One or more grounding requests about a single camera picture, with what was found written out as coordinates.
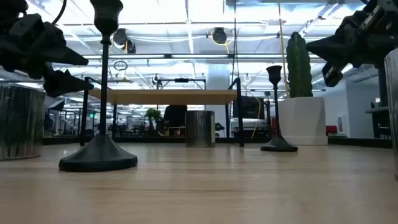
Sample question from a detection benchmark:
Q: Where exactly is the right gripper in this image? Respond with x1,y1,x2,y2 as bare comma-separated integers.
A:
306,0,398,68

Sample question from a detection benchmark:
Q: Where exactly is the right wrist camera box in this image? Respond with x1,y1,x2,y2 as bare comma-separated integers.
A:
322,61,345,88

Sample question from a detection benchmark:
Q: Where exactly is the yellow hanging cable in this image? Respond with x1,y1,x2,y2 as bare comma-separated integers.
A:
276,0,290,98

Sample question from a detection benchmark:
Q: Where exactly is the black background camera bar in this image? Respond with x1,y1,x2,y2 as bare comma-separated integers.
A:
155,73,208,91

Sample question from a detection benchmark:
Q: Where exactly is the black ceiling cable reel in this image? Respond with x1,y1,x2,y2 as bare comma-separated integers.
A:
112,27,137,54
210,27,233,54

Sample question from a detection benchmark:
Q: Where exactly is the thin yellow background cable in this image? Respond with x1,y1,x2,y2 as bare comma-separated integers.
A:
245,90,262,139

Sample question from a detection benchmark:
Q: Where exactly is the person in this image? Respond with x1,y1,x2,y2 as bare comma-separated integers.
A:
163,105,189,137

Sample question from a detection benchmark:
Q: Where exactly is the small green potted plant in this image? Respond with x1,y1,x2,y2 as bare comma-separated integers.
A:
145,108,162,131

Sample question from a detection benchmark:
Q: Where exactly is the black hanging cable with loop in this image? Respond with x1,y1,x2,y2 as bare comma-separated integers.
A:
232,0,238,80

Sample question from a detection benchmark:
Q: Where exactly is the black flat screen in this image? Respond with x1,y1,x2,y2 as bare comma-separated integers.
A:
232,95,266,121

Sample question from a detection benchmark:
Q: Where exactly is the green cactus plant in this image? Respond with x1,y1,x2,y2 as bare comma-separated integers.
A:
285,30,314,98

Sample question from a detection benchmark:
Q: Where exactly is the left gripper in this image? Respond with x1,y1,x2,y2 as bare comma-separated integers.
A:
0,11,95,98

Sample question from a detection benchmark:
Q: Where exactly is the black metal candlestick holder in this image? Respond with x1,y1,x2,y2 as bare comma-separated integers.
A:
260,65,299,152
58,0,139,173

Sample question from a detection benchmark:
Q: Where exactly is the black studio lamp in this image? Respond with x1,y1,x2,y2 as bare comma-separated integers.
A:
46,98,66,112

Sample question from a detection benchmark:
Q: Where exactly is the white hexagonal plant pot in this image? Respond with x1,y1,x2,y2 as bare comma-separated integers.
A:
277,96,329,146

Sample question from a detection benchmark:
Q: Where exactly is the wooden shelf with black legs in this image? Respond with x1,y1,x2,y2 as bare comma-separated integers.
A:
79,76,245,147

